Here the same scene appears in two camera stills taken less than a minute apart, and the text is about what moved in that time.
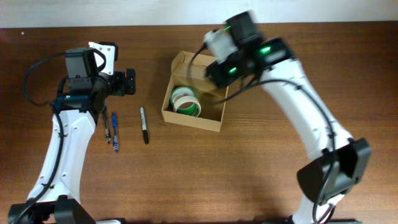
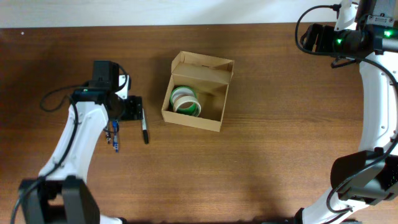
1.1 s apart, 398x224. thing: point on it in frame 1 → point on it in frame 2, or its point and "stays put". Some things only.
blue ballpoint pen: x=114 y=132 stays put
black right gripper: x=216 y=74 → x=313 y=38
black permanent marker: x=144 y=125 stays put
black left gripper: x=129 y=81 → x=134 y=107
